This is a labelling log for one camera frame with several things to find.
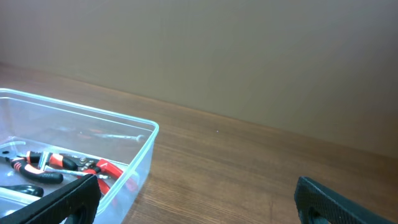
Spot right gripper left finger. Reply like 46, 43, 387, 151
1, 174, 101, 224

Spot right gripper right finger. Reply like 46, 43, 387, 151
294, 176, 393, 224

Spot red handled snips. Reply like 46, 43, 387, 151
45, 154, 124, 195

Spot black red screwdriver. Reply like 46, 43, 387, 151
1, 185, 44, 197

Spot orange black long-nose pliers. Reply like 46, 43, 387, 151
1, 150, 78, 184

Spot clear plastic container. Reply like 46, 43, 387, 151
1, 88, 159, 223

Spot small silver wrench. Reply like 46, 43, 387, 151
78, 133, 147, 143

